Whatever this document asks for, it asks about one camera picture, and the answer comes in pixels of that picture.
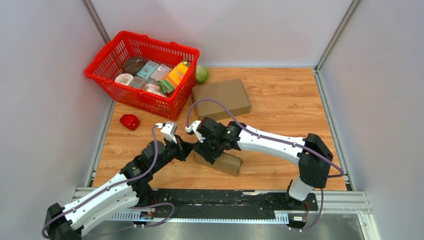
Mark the aluminium frame post left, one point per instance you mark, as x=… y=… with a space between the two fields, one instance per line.
x=93 y=14

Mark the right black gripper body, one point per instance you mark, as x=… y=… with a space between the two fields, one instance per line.
x=211 y=146

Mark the grey small box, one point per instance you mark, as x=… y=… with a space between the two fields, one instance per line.
x=161 y=71

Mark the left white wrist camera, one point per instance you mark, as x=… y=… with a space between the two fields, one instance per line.
x=168 y=130

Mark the pink white packet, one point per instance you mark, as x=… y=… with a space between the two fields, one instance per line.
x=154 y=88

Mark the teal small box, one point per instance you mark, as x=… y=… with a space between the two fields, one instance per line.
x=147 y=70

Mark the red bell pepper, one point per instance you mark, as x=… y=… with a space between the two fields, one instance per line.
x=130 y=121

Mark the green carton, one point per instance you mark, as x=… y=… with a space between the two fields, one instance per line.
x=165 y=86

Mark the aluminium frame post right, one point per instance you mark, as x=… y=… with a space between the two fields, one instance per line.
x=352 y=8

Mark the red plastic shopping basket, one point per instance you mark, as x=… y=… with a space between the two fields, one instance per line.
x=107 y=65

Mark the grey pink box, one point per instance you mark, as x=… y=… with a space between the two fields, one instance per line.
x=138 y=83

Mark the large brown cardboard box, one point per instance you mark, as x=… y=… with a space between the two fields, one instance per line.
x=231 y=93

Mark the yellow orange juice carton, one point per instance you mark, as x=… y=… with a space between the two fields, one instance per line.
x=176 y=75

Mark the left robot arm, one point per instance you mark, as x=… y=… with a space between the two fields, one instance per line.
x=128 y=188

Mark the aluminium frame post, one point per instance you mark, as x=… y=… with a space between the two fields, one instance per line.
x=93 y=14
x=352 y=8

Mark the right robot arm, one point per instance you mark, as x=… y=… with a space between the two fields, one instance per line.
x=310 y=154

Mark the white round roll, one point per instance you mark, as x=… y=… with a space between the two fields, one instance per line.
x=124 y=79

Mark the small cardboard sheet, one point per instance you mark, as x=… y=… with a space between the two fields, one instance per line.
x=226 y=163

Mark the green cabbage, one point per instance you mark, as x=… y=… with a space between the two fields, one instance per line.
x=202 y=74

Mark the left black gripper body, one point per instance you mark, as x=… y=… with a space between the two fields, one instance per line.
x=173 y=151

